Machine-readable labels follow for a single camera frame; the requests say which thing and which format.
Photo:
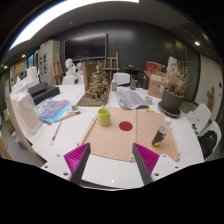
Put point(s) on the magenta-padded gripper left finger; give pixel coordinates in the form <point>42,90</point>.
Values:
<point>76,159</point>

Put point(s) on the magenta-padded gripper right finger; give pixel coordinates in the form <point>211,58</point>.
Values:
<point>147,159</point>

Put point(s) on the clear drink bottle white cap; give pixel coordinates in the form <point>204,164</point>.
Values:
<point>160,135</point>

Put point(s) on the light wooden drawing board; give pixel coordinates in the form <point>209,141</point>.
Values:
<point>146,131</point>
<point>106,140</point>

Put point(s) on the thin wooden paintbrush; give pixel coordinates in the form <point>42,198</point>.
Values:
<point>56,132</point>

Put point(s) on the flat round red coaster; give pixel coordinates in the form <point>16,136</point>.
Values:
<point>126,126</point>

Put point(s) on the paintbrush with red ferrule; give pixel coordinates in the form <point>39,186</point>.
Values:
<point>68,116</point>

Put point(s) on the small yellow flat item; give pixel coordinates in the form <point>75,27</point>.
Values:
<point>150,110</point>

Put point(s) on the yellow-green mug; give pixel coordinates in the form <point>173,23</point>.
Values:
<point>104,118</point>

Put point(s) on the small grey paint jar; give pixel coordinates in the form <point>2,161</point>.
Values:
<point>74,107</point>

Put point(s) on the colourful painted sheet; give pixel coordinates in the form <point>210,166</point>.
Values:
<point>53,110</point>

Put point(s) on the small white cup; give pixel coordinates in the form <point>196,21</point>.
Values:
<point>148,100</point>

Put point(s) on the black backpack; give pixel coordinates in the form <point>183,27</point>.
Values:
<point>207,143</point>

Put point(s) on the dry plant in grey pot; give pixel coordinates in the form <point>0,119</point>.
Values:
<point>171,100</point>

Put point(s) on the white chair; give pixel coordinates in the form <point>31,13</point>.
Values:
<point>121,78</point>
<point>215,128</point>
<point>201,115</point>
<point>68,80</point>

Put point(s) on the white canvas stack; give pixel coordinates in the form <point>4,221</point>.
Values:
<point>25,110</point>

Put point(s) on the brown cardboard box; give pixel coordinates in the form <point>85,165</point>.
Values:
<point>156,86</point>

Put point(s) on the black flat boxes stack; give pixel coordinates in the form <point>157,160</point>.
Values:
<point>43,93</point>

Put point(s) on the golden sculpture on wooden base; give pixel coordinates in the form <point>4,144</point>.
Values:
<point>98,86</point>

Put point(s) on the glass jug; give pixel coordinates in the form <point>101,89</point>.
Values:
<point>133,84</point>

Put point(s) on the small green-labelled bottle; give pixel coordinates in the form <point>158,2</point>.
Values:
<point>114,85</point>

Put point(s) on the wooden easel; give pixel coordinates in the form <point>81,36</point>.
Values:
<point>57,71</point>
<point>111,69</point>

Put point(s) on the red box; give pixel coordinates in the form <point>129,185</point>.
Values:
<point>153,66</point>

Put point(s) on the white plaster bust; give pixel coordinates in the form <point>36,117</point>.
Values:
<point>70,66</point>

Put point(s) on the white plaster sculpture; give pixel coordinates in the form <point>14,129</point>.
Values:
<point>172,65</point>

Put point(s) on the beige cabinet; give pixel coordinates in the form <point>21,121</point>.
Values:
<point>46,61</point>

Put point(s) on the long ceiling light strip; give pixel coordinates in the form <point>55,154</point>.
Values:
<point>60,13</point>

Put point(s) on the wooden wall figure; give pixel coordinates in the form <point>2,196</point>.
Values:
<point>210,98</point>

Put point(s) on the dark wall screen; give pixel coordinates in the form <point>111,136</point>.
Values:
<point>86,46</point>

